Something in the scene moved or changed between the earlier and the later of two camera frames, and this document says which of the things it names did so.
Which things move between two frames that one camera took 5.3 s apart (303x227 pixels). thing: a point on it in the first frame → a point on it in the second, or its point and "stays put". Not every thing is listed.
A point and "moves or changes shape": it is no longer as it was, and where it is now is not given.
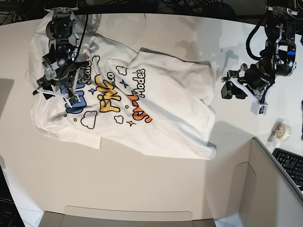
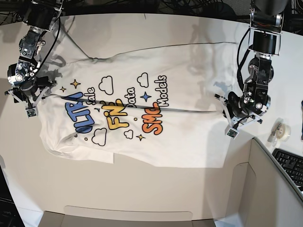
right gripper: [253, 82] → [237, 112]
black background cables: [16, 11] stays put
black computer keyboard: [292, 163] stays put
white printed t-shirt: [138, 100] moves or changes shape
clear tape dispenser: [280, 132] stays put
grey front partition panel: [74, 216] stays put
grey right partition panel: [262, 195] stays put
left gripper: [66, 88] → [30, 95]
